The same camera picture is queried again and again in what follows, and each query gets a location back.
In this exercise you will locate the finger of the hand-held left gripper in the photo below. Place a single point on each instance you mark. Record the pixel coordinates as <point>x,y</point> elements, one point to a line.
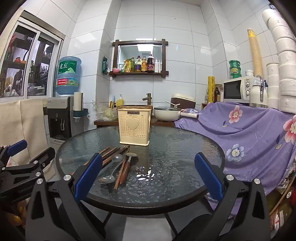
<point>16,147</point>
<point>47,154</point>

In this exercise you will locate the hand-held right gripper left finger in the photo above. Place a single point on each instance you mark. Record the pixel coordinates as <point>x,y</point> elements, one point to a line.
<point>89,176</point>

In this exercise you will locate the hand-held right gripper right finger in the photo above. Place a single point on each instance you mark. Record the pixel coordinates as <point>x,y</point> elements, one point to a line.
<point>208,176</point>

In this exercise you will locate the brown wooden chopstick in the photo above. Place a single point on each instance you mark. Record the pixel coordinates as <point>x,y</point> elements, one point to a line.
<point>117,180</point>
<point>105,150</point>
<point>109,152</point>
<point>116,153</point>

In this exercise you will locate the black chopstick gold band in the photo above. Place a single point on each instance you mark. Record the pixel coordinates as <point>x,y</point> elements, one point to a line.
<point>113,152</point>
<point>120,154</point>

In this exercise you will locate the clear plastic spoon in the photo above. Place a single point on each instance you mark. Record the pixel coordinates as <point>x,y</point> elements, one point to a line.
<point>117,157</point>

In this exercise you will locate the cream plastic utensil holder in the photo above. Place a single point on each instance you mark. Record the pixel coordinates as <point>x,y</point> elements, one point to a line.
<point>134,129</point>

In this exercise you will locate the beige cloth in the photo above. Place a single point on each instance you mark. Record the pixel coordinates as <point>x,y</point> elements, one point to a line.
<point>23,122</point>

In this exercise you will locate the grey water dispenser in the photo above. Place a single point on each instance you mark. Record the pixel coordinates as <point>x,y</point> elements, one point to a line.
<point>59,115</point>

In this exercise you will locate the round glass table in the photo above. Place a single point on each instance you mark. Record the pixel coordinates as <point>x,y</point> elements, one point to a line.
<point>173,150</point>

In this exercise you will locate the purple floral cloth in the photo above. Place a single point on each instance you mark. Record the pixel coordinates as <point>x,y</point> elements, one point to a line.
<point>242,139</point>

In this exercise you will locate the wooden counter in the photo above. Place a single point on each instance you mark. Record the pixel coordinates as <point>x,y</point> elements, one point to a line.
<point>106,123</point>

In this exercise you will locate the teal paper cup dispenser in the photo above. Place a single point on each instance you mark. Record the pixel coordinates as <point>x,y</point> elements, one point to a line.
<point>78,104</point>

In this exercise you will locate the clear plastic bag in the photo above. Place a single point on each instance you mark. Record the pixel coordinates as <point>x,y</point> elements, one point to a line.
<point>106,113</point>

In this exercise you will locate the small wooden box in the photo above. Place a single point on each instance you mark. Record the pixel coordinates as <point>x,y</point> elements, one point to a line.
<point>204,105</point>

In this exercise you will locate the cream pan with glass lid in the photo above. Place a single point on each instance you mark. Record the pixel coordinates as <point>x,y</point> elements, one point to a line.
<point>166,113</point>

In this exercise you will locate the round wooden rim basket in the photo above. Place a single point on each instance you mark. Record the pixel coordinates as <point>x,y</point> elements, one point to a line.
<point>281,199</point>

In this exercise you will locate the brown and white rice cooker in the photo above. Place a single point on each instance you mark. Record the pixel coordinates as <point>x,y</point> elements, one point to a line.
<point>185,100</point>

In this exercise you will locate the blue water jug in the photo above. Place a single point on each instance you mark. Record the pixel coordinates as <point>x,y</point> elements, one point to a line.
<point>68,76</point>

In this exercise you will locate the yellow soap bottle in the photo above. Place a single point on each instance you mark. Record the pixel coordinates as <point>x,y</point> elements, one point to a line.
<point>120,102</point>

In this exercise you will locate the white rice paddle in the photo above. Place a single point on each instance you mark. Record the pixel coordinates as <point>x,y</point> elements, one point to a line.
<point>172,103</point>

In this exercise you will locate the brown glass bottle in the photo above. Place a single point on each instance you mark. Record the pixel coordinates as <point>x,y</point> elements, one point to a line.
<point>217,95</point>

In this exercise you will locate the wicker pattern sink basin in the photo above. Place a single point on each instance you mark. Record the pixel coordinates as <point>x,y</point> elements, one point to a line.
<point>138,106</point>

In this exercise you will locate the yellow wrap roll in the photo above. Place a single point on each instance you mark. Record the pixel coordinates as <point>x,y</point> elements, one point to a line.
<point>211,90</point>

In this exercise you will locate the sliding window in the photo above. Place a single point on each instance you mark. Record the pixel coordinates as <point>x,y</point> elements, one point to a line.
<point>30,62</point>

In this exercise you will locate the white microwave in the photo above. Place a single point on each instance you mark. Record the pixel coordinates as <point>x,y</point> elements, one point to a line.
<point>233,90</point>

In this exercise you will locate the white thermos jug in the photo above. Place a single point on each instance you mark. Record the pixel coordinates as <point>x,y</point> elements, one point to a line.
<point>256,97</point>

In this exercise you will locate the bronze faucet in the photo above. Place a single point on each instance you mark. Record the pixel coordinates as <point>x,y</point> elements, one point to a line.
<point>148,98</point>

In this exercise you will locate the green packet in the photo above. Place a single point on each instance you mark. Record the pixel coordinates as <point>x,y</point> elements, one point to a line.
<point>105,65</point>

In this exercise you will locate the pink apple ornament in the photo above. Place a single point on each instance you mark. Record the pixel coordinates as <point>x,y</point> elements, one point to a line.
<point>115,70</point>

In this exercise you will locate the stacked green noodle cups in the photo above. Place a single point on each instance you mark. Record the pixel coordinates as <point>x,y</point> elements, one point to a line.
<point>235,69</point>

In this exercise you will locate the yellow green seasoning packets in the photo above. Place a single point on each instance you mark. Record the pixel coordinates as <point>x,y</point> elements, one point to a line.
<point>126,66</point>

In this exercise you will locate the white squeeze bottle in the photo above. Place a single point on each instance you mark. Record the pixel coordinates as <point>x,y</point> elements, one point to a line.
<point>156,66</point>
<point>160,66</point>

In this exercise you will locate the green bottle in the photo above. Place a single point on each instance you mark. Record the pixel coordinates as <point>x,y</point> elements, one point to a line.
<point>133,64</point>

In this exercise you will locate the purple label bottle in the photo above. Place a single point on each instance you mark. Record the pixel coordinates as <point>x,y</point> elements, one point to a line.
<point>138,64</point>

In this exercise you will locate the cooking oil bottle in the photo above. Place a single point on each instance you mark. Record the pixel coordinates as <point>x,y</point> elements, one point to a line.
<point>144,64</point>

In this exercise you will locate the dark soy sauce bottle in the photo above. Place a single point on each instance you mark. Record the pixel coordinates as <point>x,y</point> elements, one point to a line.
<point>150,64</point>

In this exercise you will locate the stack of yellow paper cups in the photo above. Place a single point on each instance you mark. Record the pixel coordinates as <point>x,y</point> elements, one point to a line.
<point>255,53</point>

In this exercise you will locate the wooden framed mirror shelf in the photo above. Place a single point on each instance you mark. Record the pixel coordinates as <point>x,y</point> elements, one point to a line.
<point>138,42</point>

